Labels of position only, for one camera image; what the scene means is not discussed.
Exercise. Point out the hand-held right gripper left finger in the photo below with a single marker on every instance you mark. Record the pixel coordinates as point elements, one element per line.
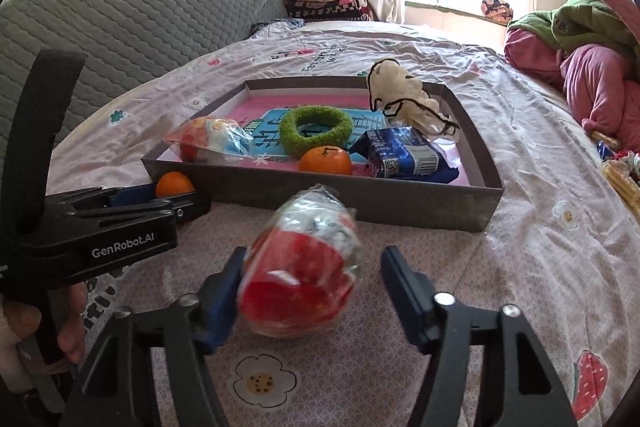
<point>220,307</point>

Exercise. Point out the orange mandarin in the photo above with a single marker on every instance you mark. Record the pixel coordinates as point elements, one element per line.
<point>172,184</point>
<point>325,162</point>

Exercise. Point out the red white wrapper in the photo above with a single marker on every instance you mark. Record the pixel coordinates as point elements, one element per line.
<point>627,159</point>

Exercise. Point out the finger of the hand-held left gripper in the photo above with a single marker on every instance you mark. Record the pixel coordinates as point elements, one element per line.
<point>130,197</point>
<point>190,207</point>

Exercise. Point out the dark checkered folded blanket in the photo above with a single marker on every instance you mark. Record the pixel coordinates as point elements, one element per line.
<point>325,11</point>

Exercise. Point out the red toy egg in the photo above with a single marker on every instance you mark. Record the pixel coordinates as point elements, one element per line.
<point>210,139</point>
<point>295,292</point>

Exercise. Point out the grey quilted headboard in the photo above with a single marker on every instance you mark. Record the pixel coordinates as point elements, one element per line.
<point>150,17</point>

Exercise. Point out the small blue packet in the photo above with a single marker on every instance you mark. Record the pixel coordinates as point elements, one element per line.
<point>603,150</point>

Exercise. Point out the pink book with blue label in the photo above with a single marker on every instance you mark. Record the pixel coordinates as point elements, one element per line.
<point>267,122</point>

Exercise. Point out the pink strawberry bed sheet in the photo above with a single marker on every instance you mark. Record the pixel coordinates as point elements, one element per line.
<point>525,147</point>

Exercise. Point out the brown biscuit packet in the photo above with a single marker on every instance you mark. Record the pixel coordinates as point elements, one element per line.
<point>606,138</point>

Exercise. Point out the pink quilt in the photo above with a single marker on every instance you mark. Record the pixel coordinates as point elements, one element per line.
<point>600,82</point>

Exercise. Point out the green blanket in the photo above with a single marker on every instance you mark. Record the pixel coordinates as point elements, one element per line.
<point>585,22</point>

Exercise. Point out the person's left hand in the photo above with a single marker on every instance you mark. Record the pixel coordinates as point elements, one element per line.
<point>20,322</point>

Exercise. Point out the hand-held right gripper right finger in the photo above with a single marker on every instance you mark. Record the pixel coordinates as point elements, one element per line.
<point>405,302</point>

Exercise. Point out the blue snack packet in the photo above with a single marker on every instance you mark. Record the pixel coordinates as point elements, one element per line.
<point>400,154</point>

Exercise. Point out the patterned cushion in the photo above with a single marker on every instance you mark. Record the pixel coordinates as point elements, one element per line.
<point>496,9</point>

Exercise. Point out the grey cardboard box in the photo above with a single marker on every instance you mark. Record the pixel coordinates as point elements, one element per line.
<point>400,207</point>

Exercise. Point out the yellow biscuit packet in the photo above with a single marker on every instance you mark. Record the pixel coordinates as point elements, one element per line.
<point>622,182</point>

